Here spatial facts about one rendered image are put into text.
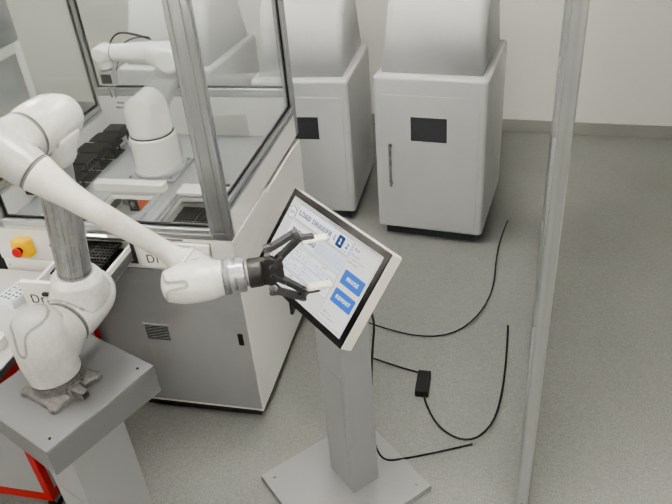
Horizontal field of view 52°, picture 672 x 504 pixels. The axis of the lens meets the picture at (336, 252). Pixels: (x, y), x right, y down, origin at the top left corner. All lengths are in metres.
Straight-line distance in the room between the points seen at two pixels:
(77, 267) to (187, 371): 1.07
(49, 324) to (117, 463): 0.57
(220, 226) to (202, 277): 0.84
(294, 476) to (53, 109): 1.69
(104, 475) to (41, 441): 0.36
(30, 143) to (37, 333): 0.56
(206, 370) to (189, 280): 1.35
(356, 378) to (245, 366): 0.69
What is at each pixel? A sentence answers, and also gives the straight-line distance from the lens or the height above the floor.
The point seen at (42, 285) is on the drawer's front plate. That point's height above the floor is 0.92.
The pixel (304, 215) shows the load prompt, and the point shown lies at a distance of 2.22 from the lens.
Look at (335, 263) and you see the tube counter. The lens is 2.06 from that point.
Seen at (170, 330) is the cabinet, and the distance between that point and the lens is 2.94.
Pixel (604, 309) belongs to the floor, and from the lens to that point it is 3.76.
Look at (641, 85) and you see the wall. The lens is 5.46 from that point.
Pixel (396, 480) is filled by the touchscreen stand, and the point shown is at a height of 0.04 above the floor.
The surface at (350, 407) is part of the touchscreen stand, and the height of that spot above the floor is 0.50.
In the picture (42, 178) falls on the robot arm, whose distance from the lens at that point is 1.78.
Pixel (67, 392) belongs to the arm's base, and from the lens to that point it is 2.19.
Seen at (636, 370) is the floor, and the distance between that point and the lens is 3.45.
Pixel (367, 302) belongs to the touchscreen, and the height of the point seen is 1.08.
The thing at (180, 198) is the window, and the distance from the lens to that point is 2.55.
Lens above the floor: 2.27
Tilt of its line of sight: 34 degrees down
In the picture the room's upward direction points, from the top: 5 degrees counter-clockwise
